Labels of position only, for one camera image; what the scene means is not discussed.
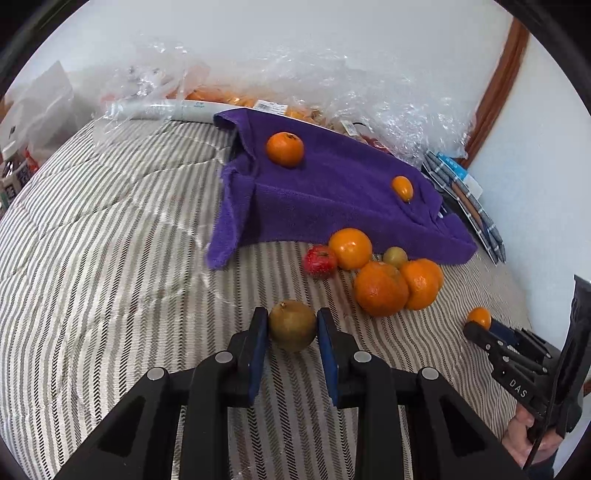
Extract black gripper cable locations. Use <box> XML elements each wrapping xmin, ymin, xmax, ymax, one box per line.
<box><xmin>521</xmin><ymin>378</ymin><xmax>557</xmax><ymax>468</ymax></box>

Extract lobed orange mandarin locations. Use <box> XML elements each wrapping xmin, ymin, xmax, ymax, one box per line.
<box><xmin>399</xmin><ymin>258</ymin><xmax>444</xmax><ymax>311</ymax></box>

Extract smooth round orange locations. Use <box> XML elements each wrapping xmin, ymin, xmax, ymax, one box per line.
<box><xmin>328</xmin><ymin>228</ymin><xmax>373</xmax><ymax>271</ymax></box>

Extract red snack packet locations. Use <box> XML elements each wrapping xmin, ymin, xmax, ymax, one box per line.
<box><xmin>355</xmin><ymin>131</ymin><xmax>393</xmax><ymax>155</ymax></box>

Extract white paper bag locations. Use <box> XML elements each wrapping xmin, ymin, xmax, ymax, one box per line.
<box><xmin>4</xmin><ymin>60</ymin><xmax>77</xmax><ymax>163</ymax></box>

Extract brown wooden door frame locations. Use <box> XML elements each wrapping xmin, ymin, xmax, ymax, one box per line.
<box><xmin>462</xmin><ymin>18</ymin><xmax>530</xmax><ymax>160</ymax></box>

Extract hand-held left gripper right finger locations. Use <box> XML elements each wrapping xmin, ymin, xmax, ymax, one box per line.
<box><xmin>316</xmin><ymin>307</ymin><xmax>523</xmax><ymax>480</ymax></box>

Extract orange with dark stem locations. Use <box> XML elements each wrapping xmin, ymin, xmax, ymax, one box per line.
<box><xmin>265</xmin><ymin>131</ymin><xmax>305</xmax><ymax>167</ymax></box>

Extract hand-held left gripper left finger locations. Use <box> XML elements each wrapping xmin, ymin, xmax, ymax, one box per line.
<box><xmin>54</xmin><ymin>306</ymin><xmax>270</xmax><ymax>480</ymax></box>

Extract plastic bag of oranges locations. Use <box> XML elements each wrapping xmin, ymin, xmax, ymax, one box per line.
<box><xmin>164</xmin><ymin>85</ymin><xmax>335</xmax><ymax>126</ymax></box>

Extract red apple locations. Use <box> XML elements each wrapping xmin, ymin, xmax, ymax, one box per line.
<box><xmin>303</xmin><ymin>245</ymin><xmax>339</xmax><ymax>280</ymax></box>

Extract small yellow green fruit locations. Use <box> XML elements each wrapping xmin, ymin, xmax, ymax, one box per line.
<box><xmin>383</xmin><ymin>247</ymin><xmax>409</xmax><ymax>270</ymax></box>

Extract clear plastic bags heap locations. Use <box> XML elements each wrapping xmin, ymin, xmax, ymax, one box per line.
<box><xmin>92</xmin><ymin>39</ymin><xmax>476</xmax><ymax>169</ymax></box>

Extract striped grey white blanket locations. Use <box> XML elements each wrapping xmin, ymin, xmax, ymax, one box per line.
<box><xmin>0</xmin><ymin>113</ymin><xmax>532</xmax><ymax>480</ymax></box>

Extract stack of grey blue packets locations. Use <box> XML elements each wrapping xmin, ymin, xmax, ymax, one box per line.
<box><xmin>421</xmin><ymin>150</ymin><xmax>507</xmax><ymax>265</ymax></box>

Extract printed cartons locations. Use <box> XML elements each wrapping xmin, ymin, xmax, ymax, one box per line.
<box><xmin>0</xmin><ymin>143</ymin><xmax>43</xmax><ymax>210</ymax></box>

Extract small orange mandarin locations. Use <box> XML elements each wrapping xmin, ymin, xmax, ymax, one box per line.
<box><xmin>467</xmin><ymin>307</ymin><xmax>492</xmax><ymax>331</ymax></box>

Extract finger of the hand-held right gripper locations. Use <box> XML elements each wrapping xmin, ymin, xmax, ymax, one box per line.
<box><xmin>489</xmin><ymin>319</ymin><xmax>562</xmax><ymax>366</ymax></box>
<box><xmin>464</xmin><ymin>322</ymin><xmax>546</xmax><ymax>378</ymax></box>

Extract sleeve of white paper cups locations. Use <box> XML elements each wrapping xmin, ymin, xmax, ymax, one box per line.
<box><xmin>102</xmin><ymin>98</ymin><xmax>245</xmax><ymax>124</ymax></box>

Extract small oval kumquat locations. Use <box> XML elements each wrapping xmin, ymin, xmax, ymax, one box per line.
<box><xmin>392</xmin><ymin>176</ymin><xmax>414</xmax><ymax>203</ymax></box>

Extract brown green round pear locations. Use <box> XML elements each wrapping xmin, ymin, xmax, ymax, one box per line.
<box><xmin>269</xmin><ymin>299</ymin><xmax>318</xmax><ymax>354</ymax></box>

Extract person's right hand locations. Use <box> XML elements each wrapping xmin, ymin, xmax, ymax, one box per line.
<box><xmin>502</xmin><ymin>407</ymin><xmax>562</xmax><ymax>468</ymax></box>

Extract large bumpy orange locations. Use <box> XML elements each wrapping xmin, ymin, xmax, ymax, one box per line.
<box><xmin>353</xmin><ymin>261</ymin><xmax>410</xmax><ymax>317</ymax></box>

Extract purple towel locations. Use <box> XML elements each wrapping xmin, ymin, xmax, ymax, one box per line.
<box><xmin>205</xmin><ymin>109</ymin><xmax>478</xmax><ymax>271</ymax></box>

